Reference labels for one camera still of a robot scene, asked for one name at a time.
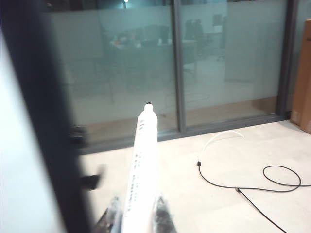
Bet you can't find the white marker pen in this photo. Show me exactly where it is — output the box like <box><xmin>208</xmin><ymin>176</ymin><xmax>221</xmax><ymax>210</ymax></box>
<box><xmin>120</xmin><ymin>102</ymin><xmax>160</xmax><ymax>233</ymax></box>

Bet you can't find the whiteboard with black frame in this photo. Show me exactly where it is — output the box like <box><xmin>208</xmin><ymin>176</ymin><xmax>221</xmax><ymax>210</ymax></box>
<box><xmin>0</xmin><ymin>0</ymin><xmax>92</xmax><ymax>233</ymax></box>

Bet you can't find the white cable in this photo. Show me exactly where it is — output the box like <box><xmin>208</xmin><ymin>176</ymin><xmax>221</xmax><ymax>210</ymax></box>
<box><xmin>198</xmin><ymin>130</ymin><xmax>244</xmax><ymax>163</ymax></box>

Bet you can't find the whiteboard stand foot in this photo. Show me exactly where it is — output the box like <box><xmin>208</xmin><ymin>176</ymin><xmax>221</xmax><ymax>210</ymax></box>
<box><xmin>79</xmin><ymin>164</ymin><xmax>108</xmax><ymax>191</ymax></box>

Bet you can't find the brown cardboard box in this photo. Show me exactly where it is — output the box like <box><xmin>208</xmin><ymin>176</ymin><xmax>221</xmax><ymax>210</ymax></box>
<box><xmin>290</xmin><ymin>19</ymin><xmax>311</xmax><ymax>134</ymax></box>

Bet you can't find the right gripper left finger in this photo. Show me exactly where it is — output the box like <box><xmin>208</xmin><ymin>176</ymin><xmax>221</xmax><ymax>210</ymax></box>
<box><xmin>97</xmin><ymin>195</ymin><xmax>122</xmax><ymax>233</ymax></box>

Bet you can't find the black cable with connector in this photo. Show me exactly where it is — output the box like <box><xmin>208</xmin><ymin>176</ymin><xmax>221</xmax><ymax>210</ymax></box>
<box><xmin>196</xmin><ymin>160</ymin><xmax>311</xmax><ymax>233</ymax></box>

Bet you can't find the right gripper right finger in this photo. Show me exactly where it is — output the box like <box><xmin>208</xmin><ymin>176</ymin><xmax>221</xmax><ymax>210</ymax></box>
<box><xmin>152</xmin><ymin>194</ymin><xmax>177</xmax><ymax>233</ymax></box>

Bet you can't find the frosted glass partition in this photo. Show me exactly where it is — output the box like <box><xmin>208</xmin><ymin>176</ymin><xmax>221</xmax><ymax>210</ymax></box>
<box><xmin>46</xmin><ymin>0</ymin><xmax>311</xmax><ymax>151</ymax></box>

